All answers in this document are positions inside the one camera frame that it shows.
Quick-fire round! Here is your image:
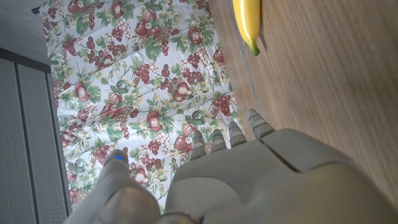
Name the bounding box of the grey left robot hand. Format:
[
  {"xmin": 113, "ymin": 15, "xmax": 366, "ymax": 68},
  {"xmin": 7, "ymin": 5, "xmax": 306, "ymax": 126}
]
[{"xmin": 63, "ymin": 108, "xmax": 398, "ymax": 224}]

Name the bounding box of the floral fruit print backdrop cloth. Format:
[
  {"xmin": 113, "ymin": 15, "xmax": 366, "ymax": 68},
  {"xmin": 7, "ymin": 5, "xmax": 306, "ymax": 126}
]
[{"xmin": 39, "ymin": 0, "xmax": 246, "ymax": 215}]

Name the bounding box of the yellow toy banana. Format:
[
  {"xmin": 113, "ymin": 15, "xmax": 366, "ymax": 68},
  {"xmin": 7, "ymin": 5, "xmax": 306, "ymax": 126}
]
[{"xmin": 232, "ymin": 0, "xmax": 261, "ymax": 57}]

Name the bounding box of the grey perforated panel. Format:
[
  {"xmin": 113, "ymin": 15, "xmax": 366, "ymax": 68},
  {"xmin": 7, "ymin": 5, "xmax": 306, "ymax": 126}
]
[{"xmin": 0, "ymin": 46, "xmax": 72, "ymax": 224}]

